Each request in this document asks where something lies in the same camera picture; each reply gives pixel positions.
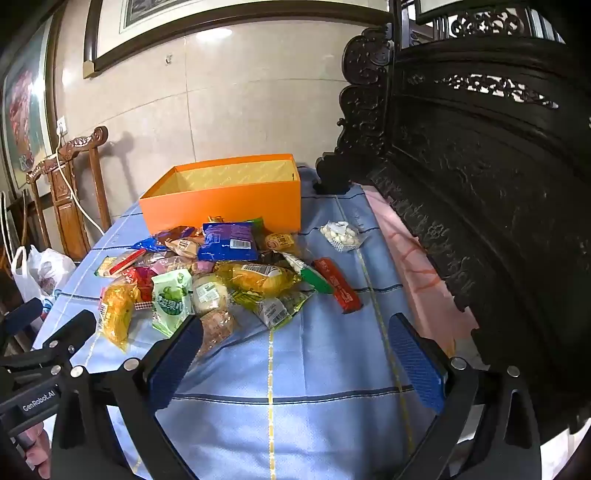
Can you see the green and white pouch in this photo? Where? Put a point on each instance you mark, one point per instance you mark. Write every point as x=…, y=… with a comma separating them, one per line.
x=170, y=300

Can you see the blue and orange small packet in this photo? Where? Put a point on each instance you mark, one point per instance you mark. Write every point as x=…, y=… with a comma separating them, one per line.
x=150, y=243

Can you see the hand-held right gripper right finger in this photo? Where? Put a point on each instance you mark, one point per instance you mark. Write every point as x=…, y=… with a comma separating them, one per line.
x=415, y=364

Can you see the pink cloth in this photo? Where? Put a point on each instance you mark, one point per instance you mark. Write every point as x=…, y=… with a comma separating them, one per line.
x=415, y=258

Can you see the framed red painting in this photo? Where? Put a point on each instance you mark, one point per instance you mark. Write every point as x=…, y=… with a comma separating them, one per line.
x=23, y=106

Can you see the white plastic bag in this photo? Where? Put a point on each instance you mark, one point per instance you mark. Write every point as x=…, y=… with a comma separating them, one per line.
x=51, y=272

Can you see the green snack packet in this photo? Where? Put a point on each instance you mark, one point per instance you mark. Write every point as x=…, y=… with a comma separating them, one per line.
x=255, y=224

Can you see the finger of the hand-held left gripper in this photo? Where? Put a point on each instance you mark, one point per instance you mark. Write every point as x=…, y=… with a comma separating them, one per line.
x=74, y=328
x=23, y=314

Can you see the dark carved wooden furniture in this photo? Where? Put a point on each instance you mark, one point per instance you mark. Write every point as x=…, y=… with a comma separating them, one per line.
x=485, y=184

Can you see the brown wooden chair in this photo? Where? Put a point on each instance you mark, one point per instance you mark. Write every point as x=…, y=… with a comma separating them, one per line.
x=60, y=194

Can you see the pink snack packet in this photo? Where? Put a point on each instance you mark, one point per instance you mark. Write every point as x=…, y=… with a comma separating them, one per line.
x=171, y=265

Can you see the brown clear snack packet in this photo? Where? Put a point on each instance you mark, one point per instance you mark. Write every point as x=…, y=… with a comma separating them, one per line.
x=217, y=327

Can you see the orange cardboard box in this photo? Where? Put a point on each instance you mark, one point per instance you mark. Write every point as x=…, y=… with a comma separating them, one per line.
x=221, y=207

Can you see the yellow orange snack packet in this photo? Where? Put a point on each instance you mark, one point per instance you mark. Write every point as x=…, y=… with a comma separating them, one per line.
x=117, y=314

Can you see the white wall socket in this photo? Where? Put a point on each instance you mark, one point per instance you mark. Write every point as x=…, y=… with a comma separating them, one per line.
x=62, y=125

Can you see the large dark framed picture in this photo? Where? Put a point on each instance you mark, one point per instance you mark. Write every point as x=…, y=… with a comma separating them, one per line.
x=111, y=37

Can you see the green snack bar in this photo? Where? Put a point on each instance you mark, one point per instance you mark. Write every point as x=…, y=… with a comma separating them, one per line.
x=311, y=277

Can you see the blue snack packet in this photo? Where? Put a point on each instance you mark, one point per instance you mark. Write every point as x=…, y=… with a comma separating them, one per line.
x=228, y=241

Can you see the person's left hand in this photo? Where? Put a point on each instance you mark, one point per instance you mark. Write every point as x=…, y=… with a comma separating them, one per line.
x=39, y=450

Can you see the round white bun packet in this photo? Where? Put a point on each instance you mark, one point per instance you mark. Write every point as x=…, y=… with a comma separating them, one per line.
x=210, y=293

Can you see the small yellow snack packet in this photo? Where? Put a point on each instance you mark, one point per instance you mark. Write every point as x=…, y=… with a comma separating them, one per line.
x=279, y=242

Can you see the lime green clear packet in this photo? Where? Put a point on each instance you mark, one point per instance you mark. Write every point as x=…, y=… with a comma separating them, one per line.
x=272, y=310

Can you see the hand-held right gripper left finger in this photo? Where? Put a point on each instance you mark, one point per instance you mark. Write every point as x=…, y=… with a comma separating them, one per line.
x=175, y=364

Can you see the red snack bar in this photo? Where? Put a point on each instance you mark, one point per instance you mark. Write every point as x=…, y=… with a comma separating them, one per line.
x=337, y=284

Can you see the red and white striped packet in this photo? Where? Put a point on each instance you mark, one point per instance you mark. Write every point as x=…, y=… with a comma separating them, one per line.
x=120, y=262

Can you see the tan snack packet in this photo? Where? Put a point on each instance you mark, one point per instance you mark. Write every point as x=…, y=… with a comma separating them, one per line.
x=183, y=248

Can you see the clear bag of white candies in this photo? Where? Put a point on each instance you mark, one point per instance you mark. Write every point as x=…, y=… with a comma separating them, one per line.
x=340, y=236

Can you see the red snack packet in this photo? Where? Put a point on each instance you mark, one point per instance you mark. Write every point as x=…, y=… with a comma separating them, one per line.
x=141, y=282

